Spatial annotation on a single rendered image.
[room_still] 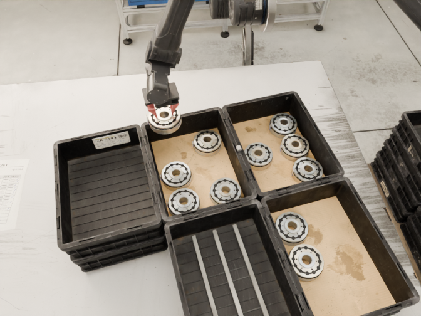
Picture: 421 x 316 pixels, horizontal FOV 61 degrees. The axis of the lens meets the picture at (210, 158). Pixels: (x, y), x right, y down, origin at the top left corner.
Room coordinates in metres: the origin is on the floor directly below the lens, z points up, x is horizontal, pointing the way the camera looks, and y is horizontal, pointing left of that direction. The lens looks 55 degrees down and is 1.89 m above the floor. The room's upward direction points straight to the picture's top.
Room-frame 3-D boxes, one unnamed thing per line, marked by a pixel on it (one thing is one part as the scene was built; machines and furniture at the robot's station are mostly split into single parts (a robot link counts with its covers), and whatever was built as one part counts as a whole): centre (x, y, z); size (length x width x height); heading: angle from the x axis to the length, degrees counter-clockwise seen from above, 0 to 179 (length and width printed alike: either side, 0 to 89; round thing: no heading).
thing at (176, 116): (0.76, 0.15, 1.04); 0.10 x 0.10 x 0.01
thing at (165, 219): (0.67, 0.05, 0.92); 0.40 x 0.30 x 0.02; 16
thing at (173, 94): (0.76, 0.15, 1.16); 0.10 x 0.07 x 0.07; 106
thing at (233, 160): (0.67, 0.05, 0.87); 0.40 x 0.30 x 0.11; 16
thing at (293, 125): (0.88, -0.28, 0.86); 0.10 x 0.10 x 0.01
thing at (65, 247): (0.59, 0.34, 0.92); 0.40 x 0.30 x 0.02; 16
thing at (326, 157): (0.76, -0.24, 0.87); 0.40 x 0.30 x 0.11; 16
